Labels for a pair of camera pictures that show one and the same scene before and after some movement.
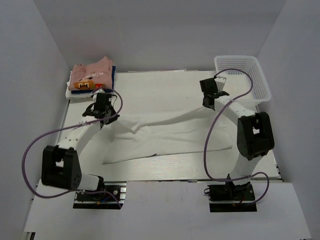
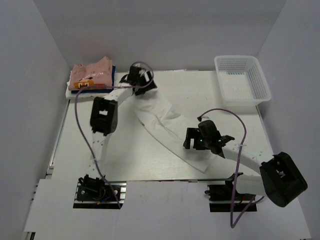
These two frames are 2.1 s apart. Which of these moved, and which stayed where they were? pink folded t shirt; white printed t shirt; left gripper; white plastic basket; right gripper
Moved: right gripper; left gripper; white printed t shirt
Stayed: pink folded t shirt; white plastic basket
